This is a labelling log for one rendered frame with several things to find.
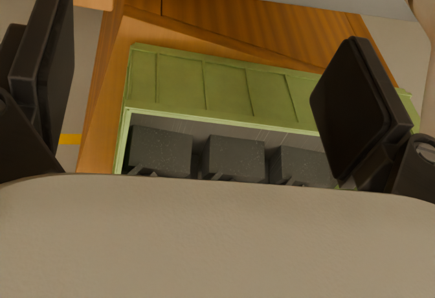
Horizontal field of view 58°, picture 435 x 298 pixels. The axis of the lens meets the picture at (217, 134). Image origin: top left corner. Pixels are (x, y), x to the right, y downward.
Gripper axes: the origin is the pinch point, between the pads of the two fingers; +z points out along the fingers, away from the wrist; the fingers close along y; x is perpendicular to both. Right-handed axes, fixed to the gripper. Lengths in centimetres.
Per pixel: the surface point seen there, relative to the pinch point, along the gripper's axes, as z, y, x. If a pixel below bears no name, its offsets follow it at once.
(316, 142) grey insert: 45, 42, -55
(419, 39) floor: 130, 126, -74
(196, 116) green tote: 34, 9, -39
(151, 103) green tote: 35, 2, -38
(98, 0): 39.9, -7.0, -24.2
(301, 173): 39, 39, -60
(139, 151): 40, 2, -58
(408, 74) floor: 130, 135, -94
